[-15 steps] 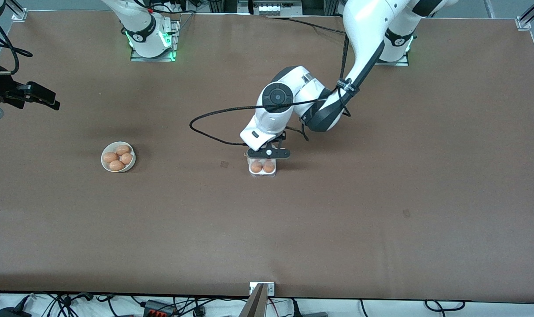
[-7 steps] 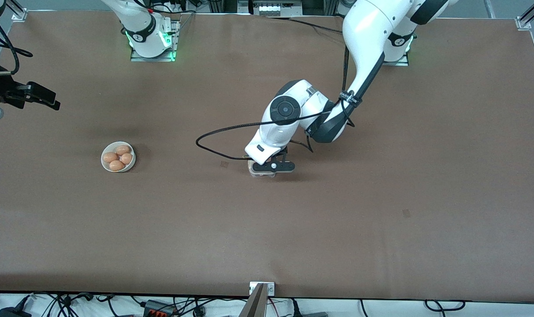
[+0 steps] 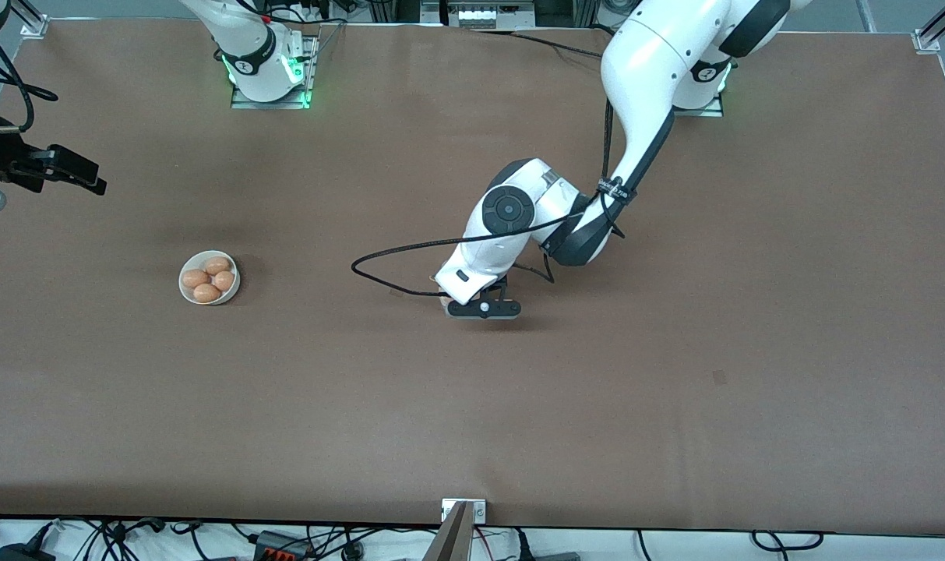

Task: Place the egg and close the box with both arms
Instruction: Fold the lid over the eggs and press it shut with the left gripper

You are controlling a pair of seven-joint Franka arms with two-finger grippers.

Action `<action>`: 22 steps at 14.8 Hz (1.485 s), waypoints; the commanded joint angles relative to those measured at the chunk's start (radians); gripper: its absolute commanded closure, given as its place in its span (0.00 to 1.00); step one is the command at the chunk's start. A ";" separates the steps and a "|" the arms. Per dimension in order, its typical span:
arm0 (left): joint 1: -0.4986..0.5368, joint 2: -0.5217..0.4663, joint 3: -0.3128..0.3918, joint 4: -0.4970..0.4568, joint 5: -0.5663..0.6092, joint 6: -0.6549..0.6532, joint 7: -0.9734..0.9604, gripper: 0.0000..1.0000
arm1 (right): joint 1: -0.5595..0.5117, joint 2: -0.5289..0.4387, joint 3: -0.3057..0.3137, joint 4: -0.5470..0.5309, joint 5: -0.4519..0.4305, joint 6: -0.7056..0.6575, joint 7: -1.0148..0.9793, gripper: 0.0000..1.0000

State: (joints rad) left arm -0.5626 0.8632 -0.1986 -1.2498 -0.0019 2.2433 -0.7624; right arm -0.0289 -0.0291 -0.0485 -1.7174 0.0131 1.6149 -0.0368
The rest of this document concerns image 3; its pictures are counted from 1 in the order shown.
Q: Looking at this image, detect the white ceramic bowl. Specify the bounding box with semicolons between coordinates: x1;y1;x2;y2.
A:
178;250;242;305

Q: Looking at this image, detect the grey terminal block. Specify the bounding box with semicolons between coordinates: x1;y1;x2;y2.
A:
449;4;500;26

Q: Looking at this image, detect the black orange power strip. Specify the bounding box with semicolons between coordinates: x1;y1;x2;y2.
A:
254;531;311;561

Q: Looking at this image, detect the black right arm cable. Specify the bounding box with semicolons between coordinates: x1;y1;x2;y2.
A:
0;35;60;133

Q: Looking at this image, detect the black table cable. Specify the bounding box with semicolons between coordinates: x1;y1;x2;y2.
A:
472;26;607;60

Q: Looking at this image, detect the silver camera mount bracket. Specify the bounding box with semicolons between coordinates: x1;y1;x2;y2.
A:
441;499;487;524

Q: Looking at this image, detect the brown camera mount post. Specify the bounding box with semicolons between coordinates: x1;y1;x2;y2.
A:
421;501;474;561

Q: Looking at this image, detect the black looped floor cable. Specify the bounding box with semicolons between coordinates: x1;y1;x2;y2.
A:
751;531;825;552

